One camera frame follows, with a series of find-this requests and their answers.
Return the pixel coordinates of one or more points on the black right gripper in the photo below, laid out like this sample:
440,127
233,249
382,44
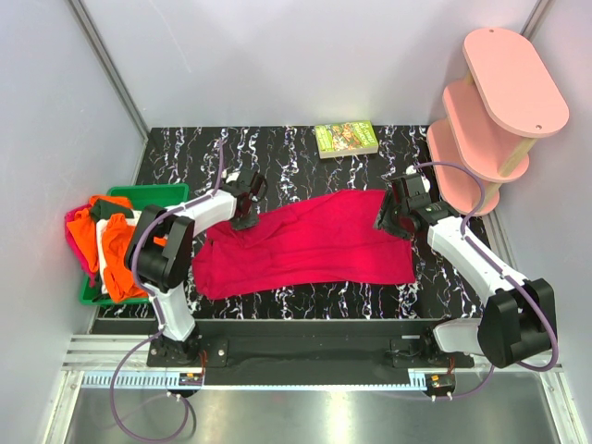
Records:
383,220

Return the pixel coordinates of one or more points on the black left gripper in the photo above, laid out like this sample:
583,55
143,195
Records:
248,223

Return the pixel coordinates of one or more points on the crimson red t shirt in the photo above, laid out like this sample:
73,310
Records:
331,238

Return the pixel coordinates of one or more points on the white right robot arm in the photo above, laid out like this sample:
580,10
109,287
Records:
519,318

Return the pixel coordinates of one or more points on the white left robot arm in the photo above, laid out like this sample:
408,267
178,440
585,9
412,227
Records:
160,251

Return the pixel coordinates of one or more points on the green paperback book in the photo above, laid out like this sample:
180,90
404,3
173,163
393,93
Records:
345,139

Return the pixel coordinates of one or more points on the green plastic bin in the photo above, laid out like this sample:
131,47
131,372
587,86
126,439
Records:
140,196

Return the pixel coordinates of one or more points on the pink three tier shelf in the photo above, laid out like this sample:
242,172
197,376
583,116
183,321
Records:
494,116

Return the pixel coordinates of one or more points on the orange t shirt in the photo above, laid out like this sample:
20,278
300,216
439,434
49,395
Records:
99,233

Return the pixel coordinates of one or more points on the dark green t shirt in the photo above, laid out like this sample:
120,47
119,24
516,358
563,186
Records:
103,210

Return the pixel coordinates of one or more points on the pink t shirt in bin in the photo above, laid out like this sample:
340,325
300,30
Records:
80,236

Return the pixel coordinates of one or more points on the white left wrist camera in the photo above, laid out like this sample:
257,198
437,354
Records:
229,177

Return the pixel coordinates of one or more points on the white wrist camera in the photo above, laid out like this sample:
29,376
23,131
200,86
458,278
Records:
229,177
412,170

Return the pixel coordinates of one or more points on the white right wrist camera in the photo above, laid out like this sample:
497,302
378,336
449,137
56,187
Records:
412,170

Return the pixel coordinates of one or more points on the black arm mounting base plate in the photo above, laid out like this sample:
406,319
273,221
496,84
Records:
397,343

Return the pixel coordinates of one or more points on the aluminium frame rail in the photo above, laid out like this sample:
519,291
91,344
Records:
91,33

